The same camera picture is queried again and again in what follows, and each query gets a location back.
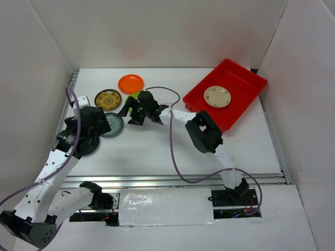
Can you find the cream floral plate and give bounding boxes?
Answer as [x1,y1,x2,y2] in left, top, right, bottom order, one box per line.
[204,86,232,108]

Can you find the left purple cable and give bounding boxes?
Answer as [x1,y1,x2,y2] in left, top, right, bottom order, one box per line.
[0,87,82,210]

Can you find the orange plate far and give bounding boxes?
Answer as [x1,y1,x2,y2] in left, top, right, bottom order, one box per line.
[118,74,144,94]

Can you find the blue patterned plate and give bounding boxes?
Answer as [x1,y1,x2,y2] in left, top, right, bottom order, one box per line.
[101,112,124,138]

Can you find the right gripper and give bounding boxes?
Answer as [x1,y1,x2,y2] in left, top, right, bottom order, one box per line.
[117,97,150,126]

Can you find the yellow patterned dark plate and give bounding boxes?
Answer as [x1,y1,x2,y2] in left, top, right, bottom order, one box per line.
[94,89,122,111]

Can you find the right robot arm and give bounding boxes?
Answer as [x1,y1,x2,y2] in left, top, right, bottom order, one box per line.
[118,90,249,205]

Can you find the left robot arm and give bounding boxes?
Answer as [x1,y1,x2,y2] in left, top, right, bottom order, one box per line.
[1,98,114,249]

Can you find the green plate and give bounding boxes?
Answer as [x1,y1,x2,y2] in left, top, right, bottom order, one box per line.
[125,92,140,105]

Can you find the aluminium rail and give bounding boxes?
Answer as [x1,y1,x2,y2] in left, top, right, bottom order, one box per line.
[61,173,286,189]

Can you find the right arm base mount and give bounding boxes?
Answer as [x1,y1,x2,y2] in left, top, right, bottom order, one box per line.
[208,189,258,207]

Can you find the white foil-covered panel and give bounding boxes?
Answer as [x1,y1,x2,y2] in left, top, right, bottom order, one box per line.
[118,188,215,226]

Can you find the red plastic bin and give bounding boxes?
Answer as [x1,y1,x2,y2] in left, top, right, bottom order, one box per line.
[183,59,267,132]

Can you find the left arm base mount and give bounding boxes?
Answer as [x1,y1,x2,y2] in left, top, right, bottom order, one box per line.
[88,192,120,215]

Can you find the black plate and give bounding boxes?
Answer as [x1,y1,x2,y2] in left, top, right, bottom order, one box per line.
[76,136,99,157]

